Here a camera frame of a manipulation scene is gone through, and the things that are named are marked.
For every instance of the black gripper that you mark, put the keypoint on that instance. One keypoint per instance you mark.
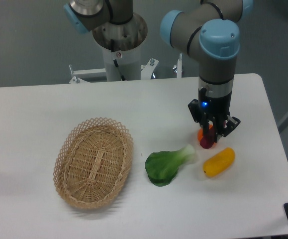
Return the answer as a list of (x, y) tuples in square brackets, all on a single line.
[(208, 109)]

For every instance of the purple sweet potato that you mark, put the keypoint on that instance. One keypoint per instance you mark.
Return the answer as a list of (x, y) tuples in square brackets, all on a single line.
[(206, 142)]

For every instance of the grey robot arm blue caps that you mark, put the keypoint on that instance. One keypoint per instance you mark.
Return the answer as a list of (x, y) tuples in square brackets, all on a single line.
[(208, 34)]

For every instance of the orange carrot toy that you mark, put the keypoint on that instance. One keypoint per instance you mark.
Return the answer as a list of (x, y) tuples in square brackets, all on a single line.
[(200, 134)]

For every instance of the yellow bell pepper toy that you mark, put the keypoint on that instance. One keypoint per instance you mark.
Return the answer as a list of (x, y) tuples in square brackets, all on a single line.
[(219, 162)]

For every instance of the green bok choy toy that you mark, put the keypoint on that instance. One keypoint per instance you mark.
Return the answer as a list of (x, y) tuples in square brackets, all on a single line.
[(162, 167)]

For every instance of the woven wicker basket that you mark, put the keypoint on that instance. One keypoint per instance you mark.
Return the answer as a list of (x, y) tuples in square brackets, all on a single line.
[(93, 163)]

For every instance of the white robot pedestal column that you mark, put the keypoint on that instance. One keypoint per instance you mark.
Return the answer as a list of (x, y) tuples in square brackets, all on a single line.
[(121, 41)]

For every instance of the white metal base frame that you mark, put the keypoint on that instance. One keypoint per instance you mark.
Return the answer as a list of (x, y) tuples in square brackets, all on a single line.
[(114, 72)]

